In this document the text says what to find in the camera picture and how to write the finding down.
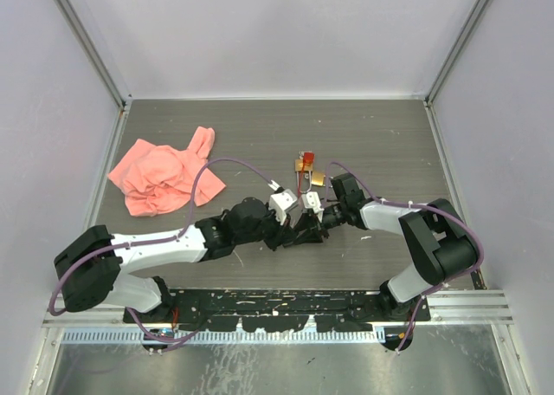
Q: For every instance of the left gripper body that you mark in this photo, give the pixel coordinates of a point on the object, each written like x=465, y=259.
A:
x=277, y=232

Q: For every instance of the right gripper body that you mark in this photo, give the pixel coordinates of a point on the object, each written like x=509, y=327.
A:
x=316, y=227

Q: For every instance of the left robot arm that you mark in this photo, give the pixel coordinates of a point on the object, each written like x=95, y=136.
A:
x=99, y=267

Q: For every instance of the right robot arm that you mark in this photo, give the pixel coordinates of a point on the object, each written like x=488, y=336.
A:
x=440, y=247

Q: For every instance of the small brass padlock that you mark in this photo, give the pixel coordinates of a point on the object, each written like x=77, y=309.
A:
x=317, y=179

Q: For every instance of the large brass padlock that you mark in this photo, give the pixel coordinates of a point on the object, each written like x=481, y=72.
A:
x=299, y=169

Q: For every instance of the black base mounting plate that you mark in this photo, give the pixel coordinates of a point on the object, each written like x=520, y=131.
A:
x=276, y=310

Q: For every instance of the pink cloth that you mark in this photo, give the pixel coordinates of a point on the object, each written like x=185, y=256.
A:
x=157, y=180

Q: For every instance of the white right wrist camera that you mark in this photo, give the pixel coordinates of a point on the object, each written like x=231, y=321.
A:
x=311, y=201

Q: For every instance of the red cable seal lock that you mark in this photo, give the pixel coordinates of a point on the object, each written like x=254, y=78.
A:
x=308, y=158

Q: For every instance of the aluminium frame rail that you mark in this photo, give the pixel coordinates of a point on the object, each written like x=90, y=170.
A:
x=466, y=307

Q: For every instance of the slotted cable duct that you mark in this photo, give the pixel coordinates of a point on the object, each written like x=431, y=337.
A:
x=121, y=336

